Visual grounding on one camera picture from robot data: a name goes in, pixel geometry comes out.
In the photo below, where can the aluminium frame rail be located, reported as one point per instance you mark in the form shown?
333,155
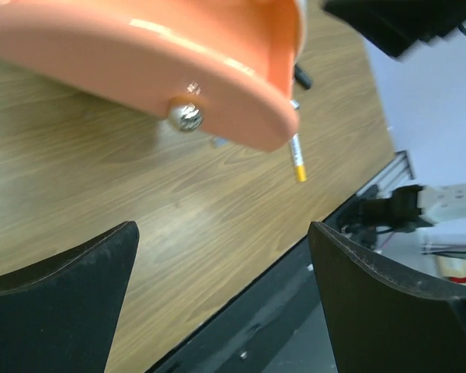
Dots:
395,174

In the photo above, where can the black purple highlighter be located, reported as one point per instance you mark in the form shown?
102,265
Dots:
302,77

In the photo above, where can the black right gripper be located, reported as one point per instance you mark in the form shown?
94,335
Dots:
395,26

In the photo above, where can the grey silver marker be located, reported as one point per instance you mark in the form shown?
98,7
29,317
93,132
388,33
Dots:
295,104

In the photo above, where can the clear capped blue pen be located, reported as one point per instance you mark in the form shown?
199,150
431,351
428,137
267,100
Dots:
218,142

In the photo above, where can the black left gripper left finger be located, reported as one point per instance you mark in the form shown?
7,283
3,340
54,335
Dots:
61,314

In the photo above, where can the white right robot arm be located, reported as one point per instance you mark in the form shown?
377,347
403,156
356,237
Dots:
406,210

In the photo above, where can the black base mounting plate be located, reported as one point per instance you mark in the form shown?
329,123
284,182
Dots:
245,334

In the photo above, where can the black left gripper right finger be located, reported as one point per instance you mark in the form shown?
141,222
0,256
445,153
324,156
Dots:
383,316

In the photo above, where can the yellow capped white marker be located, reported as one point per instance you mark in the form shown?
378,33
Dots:
298,160

